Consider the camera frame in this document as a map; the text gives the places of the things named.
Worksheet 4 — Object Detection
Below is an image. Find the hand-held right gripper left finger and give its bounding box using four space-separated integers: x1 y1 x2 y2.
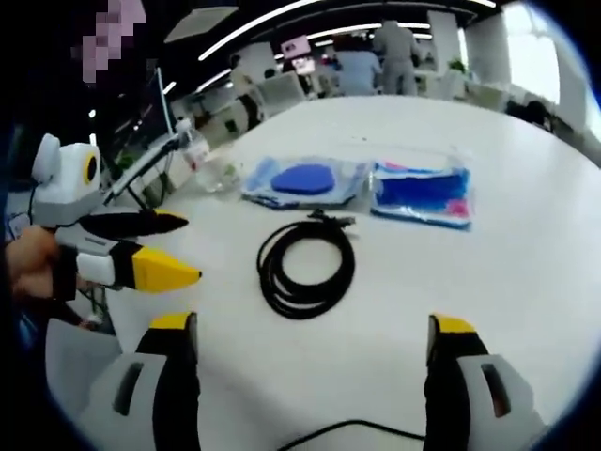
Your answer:
88 311 202 451

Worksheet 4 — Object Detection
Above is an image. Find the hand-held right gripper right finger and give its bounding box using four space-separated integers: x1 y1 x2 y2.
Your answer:
424 313 550 451

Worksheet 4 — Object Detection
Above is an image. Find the clear plastic water bottle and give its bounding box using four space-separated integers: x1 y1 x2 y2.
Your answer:
174 117 212 187

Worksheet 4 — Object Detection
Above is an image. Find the wet wipes pack blue lid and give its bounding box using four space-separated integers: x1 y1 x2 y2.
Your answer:
240 155 371 210

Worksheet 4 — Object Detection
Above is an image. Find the blue tissue pack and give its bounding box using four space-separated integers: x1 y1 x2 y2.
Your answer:
369 157 474 232

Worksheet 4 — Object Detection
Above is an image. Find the person's left hand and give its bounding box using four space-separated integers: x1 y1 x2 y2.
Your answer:
7 225 79 302

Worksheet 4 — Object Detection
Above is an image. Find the black laptop stand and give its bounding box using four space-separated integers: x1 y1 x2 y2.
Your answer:
125 171 166 210

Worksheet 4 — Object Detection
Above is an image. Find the open laptop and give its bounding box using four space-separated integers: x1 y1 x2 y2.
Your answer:
96 65 184 206

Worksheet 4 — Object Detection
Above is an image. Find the white table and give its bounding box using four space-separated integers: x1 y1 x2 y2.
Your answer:
100 95 601 451

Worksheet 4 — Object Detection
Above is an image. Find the ceiling air conditioner unit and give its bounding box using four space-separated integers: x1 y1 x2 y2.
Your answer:
162 7 241 44

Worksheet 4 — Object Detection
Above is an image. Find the pink lit monitor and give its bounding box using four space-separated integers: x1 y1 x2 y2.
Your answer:
280 38 314 60

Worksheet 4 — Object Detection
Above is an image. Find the ceiling light strip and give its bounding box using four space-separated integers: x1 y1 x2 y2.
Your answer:
196 0 499 62

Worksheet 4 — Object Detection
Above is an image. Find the black office chair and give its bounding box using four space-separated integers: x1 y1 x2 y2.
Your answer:
506 98 555 128

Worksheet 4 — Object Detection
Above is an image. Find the large bright window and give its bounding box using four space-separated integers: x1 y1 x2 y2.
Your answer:
504 4 562 104

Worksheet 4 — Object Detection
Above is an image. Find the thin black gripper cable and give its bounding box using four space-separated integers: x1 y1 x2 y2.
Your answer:
275 418 429 451

